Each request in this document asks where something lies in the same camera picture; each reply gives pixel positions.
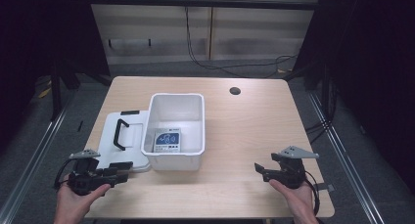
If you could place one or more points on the yellow floor tape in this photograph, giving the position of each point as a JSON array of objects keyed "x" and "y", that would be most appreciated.
[{"x": 44, "y": 92}]

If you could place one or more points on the black metal stand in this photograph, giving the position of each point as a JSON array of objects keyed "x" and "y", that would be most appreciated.
[
  {"x": 327, "y": 93},
  {"x": 55, "y": 93}
]

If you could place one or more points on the black horizontal bar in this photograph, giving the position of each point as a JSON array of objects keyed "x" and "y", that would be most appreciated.
[{"x": 202, "y": 3}]

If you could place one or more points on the person's left hand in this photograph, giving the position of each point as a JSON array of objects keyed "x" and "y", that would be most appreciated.
[{"x": 73, "y": 202}]

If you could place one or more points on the grey tape strip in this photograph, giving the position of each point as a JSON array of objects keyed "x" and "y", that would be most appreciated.
[{"x": 327, "y": 187}]

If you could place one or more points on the person's right hand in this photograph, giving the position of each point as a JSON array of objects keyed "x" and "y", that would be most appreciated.
[{"x": 295, "y": 196}]

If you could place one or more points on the white plastic storage box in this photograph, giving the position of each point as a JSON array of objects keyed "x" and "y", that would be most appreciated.
[{"x": 177, "y": 111}]

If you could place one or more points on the white and blue packet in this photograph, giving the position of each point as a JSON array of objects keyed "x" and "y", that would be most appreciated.
[{"x": 167, "y": 140}]

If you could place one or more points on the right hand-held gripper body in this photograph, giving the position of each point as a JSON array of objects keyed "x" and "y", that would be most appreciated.
[{"x": 290, "y": 170}]

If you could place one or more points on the small black floor piece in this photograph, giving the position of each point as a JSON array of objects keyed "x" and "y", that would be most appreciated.
[{"x": 80, "y": 126}]

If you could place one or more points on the metal floor rail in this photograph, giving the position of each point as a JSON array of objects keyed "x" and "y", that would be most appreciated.
[
  {"x": 345, "y": 158},
  {"x": 31, "y": 171}
]

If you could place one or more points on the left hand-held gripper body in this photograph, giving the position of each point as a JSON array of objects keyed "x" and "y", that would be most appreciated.
[{"x": 85, "y": 182}]

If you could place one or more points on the black curtain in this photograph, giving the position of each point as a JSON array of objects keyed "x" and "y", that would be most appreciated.
[
  {"x": 372, "y": 54},
  {"x": 42, "y": 38}
]

